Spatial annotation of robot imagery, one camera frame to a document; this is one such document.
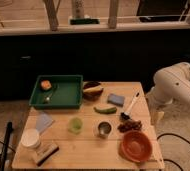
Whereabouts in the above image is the green cucumber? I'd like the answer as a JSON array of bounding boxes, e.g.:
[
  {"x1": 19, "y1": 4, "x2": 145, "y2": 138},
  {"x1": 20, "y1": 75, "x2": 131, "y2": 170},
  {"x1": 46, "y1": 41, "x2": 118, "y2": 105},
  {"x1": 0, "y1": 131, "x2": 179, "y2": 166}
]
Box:
[{"x1": 93, "y1": 107, "x2": 117, "y2": 114}]

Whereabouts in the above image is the metal cup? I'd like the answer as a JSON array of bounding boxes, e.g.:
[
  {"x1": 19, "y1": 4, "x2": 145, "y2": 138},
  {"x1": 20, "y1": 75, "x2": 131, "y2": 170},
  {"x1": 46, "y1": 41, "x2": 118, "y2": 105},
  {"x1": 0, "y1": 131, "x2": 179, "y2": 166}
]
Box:
[{"x1": 98, "y1": 122, "x2": 112, "y2": 138}]

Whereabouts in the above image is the black cable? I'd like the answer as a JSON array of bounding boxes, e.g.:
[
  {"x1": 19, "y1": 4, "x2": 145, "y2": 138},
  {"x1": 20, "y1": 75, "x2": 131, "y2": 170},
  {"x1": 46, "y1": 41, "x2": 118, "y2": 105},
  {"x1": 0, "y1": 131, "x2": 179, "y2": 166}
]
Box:
[{"x1": 156, "y1": 132, "x2": 190, "y2": 171}]

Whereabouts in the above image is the black pole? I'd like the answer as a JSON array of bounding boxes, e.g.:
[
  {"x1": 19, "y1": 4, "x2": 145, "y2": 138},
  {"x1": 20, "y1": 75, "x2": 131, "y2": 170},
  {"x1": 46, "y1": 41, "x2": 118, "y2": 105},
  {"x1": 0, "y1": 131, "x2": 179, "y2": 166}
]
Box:
[{"x1": 0, "y1": 122, "x2": 13, "y2": 171}]

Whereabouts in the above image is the blue cloth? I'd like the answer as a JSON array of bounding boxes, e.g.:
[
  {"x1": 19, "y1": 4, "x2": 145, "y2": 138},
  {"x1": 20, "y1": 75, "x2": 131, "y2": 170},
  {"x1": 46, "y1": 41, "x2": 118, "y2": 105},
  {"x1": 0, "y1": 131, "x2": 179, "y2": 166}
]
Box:
[{"x1": 35, "y1": 113, "x2": 54, "y2": 134}]

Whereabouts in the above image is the blue sponge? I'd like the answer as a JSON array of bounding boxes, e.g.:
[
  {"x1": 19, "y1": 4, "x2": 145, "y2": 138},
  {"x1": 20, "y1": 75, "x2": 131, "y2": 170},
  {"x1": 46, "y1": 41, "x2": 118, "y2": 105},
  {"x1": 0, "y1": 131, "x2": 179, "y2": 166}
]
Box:
[{"x1": 107, "y1": 94, "x2": 125, "y2": 106}]

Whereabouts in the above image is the dark brown bowl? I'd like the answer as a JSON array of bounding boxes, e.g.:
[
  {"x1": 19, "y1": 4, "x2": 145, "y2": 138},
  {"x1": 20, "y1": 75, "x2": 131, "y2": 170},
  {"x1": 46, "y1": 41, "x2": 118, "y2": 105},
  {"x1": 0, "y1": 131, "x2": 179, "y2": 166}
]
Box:
[{"x1": 83, "y1": 81, "x2": 104, "y2": 101}]

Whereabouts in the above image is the orange plastic bowl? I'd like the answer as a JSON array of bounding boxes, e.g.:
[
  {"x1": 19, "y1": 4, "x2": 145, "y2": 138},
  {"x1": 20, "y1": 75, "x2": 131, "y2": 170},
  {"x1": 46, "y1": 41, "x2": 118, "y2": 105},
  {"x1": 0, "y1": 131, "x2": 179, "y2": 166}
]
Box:
[{"x1": 119, "y1": 130, "x2": 152, "y2": 163}]

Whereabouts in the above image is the white paper cup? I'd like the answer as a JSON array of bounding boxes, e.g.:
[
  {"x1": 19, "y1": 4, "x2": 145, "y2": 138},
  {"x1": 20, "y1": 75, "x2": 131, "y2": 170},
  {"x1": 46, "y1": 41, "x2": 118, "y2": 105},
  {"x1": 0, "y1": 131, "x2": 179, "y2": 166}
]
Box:
[{"x1": 21, "y1": 129, "x2": 41, "y2": 149}]

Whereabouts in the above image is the green plastic tray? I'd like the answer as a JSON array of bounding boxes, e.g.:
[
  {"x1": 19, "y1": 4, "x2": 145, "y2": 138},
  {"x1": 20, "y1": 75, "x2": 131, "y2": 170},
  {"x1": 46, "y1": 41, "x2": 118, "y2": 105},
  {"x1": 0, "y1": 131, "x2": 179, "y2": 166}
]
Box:
[{"x1": 29, "y1": 75, "x2": 83, "y2": 110}]

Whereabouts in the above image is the green plastic cup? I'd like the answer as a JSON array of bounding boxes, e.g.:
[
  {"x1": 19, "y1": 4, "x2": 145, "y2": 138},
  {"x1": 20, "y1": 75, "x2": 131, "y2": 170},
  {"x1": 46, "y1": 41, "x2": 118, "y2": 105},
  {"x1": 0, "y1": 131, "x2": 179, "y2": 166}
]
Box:
[{"x1": 68, "y1": 117, "x2": 83, "y2": 134}]

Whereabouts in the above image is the green base stand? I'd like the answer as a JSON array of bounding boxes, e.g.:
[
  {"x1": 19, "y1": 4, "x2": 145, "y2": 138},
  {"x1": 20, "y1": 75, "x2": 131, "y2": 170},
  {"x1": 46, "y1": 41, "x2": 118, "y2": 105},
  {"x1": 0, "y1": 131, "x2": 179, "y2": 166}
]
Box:
[{"x1": 70, "y1": 18, "x2": 100, "y2": 25}]

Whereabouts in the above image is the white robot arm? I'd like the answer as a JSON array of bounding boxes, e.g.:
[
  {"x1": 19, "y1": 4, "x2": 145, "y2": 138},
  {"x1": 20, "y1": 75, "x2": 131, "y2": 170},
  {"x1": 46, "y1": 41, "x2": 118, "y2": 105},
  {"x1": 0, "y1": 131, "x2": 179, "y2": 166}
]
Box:
[{"x1": 146, "y1": 62, "x2": 190, "y2": 125}]

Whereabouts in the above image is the wooden block brush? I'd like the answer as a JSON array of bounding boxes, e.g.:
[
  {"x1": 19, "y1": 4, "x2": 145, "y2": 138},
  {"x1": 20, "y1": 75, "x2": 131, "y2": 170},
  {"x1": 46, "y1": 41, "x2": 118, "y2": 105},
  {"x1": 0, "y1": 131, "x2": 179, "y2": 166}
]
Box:
[{"x1": 33, "y1": 143, "x2": 59, "y2": 166}]

